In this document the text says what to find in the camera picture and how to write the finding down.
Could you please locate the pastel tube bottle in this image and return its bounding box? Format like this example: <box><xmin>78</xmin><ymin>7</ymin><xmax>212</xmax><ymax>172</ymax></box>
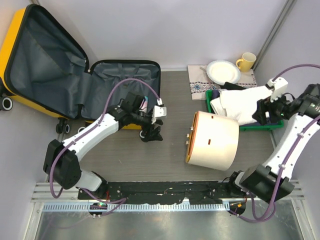
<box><xmin>139</xmin><ymin>96</ymin><xmax>149</xmax><ymax>113</ymax></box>

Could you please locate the green plastic tray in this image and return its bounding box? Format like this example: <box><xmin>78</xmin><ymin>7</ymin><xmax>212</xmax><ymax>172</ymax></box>
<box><xmin>205</xmin><ymin>89</ymin><xmax>284</xmax><ymax>131</ymax></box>

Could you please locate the white towel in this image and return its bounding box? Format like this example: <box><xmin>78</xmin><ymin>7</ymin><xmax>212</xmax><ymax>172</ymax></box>
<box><xmin>210</xmin><ymin>86</ymin><xmax>272</xmax><ymax>126</ymax></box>

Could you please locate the black garment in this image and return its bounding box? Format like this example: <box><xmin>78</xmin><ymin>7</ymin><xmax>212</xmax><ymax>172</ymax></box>
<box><xmin>220</xmin><ymin>82</ymin><xmax>246</xmax><ymax>91</ymax></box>

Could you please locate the white cylindrical bin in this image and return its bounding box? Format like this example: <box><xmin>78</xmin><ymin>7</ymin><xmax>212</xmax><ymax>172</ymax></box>
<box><xmin>185</xmin><ymin>111</ymin><xmax>240</xmax><ymax>171</ymax></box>

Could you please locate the yellow Pikachu suitcase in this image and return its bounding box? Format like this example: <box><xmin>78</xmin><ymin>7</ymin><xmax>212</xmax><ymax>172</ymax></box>
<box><xmin>0</xmin><ymin>4</ymin><xmax>161</xmax><ymax>133</ymax></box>

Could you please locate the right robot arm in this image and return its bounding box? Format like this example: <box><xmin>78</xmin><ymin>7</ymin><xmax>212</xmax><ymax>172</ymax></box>
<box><xmin>225</xmin><ymin>83</ymin><xmax>320</xmax><ymax>204</ymax></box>

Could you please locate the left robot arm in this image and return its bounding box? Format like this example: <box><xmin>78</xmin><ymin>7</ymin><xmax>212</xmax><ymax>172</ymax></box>
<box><xmin>43</xmin><ymin>92</ymin><xmax>167</xmax><ymax>200</ymax></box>

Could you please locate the yellow mug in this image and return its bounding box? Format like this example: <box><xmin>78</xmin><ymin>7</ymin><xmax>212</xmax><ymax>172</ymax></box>
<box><xmin>235</xmin><ymin>52</ymin><xmax>257</xmax><ymax>73</ymax></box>

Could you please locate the white plate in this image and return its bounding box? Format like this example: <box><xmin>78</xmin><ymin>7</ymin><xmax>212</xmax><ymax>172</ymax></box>
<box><xmin>206</xmin><ymin>60</ymin><xmax>241</xmax><ymax>85</ymax></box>

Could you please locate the patterned white cloth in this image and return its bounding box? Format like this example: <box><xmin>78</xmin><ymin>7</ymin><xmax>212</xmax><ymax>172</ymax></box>
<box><xmin>187</xmin><ymin>65</ymin><xmax>258</xmax><ymax>100</ymax></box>

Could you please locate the silver fork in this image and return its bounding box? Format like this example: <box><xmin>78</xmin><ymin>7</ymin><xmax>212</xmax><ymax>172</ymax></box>
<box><xmin>199</xmin><ymin>66</ymin><xmax>214</xmax><ymax>90</ymax></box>

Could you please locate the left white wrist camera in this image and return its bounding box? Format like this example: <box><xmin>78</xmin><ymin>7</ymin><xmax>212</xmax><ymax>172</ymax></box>
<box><xmin>151</xmin><ymin>98</ymin><xmax>167</xmax><ymax>124</ymax></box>

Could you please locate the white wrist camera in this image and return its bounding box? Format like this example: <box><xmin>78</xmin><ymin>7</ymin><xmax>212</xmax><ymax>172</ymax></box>
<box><xmin>265</xmin><ymin>77</ymin><xmax>288</xmax><ymax>103</ymax></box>
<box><xmin>151</xmin><ymin>98</ymin><xmax>167</xmax><ymax>124</ymax></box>

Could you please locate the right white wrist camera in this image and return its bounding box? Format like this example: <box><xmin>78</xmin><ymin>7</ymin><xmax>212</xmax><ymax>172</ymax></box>
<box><xmin>265</xmin><ymin>77</ymin><xmax>288</xmax><ymax>103</ymax></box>

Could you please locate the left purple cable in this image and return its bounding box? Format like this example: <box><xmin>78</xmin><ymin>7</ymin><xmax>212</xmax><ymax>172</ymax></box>
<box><xmin>49</xmin><ymin>78</ymin><xmax>162</xmax><ymax>217</ymax></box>

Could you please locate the purple cable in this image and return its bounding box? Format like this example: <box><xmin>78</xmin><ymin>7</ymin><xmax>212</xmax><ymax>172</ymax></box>
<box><xmin>228</xmin><ymin>63</ymin><xmax>320</xmax><ymax>222</ymax></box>
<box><xmin>49</xmin><ymin>78</ymin><xmax>162</xmax><ymax>217</ymax></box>

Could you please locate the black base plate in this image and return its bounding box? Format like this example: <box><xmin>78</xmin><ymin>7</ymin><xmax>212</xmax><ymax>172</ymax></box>
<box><xmin>77</xmin><ymin>180</ymin><xmax>248</xmax><ymax>205</ymax></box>

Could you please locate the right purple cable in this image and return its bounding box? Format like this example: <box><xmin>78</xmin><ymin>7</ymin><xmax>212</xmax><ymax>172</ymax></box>
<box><xmin>228</xmin><ymin>63</ymin><xmax>320</xmax><ymax>222</ymax></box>

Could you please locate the right aluminium corner post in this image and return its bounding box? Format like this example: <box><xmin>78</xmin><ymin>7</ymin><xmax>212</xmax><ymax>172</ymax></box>
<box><xmin>252</xmin><ymin>0</ymin><xmax>297</xmax><ymax>71</ymax></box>

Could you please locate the aluminium frame rail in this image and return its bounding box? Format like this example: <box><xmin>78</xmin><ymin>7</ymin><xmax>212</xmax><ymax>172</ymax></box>
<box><xmin>31</xmin><ymin>181</ymin><xmax>306</xmax><ymax>213</ymax></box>

